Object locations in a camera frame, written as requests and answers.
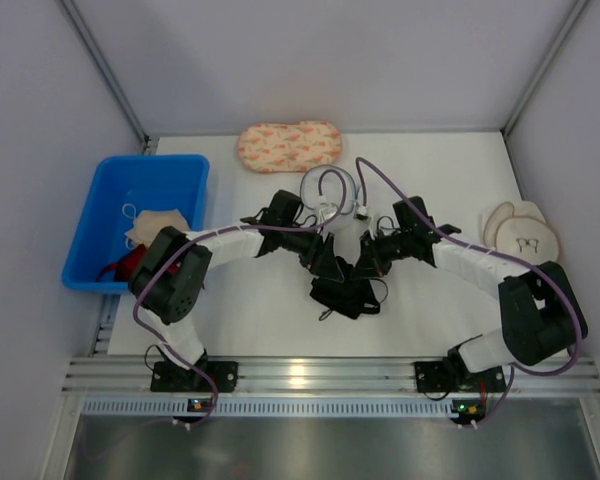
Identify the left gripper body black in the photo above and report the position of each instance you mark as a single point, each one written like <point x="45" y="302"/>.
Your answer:
<point x="325" y="255"/>

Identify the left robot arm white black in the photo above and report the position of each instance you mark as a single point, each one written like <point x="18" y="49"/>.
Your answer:
<point x="167" y="315"/>

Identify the red bra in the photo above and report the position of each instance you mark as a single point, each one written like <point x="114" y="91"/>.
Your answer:
<point x="130" y="262"/>

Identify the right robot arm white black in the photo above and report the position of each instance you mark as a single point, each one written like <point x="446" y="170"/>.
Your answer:
<point x="539" y="313"/>

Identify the black bra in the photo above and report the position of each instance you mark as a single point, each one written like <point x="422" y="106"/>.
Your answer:
<point x="351" y="298"/>

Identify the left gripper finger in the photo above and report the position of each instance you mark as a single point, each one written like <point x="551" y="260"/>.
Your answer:
<point x="319" y="264"/>
<point x="327" y="245"/>

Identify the floral patterned laundry bag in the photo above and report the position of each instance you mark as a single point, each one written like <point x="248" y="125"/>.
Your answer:
<point x="289" y="148"/>

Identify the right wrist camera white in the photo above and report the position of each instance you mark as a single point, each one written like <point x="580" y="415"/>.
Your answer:
<point x="362" y="213"/>

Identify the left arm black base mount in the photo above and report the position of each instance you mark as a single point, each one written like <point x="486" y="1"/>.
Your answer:
<point x="167" y="377"/>

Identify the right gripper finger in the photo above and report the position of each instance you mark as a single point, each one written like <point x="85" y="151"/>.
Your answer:
<point x="368" y="263"/>
<point x="381" y="263"/>

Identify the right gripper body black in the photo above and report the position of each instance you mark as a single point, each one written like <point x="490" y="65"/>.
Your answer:
<point x="368" y="253"/>

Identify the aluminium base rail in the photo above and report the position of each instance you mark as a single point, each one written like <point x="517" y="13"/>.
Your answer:
<point x="263" y="386"/>

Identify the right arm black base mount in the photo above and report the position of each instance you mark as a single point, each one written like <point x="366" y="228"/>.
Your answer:
<point x="441" y="377"/>

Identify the blue plastic bin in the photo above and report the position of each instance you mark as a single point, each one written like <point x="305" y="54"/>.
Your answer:
<point x="122" y="187"/>

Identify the beige bra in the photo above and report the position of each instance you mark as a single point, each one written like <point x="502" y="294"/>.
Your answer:
<point x="146" y="224"/>

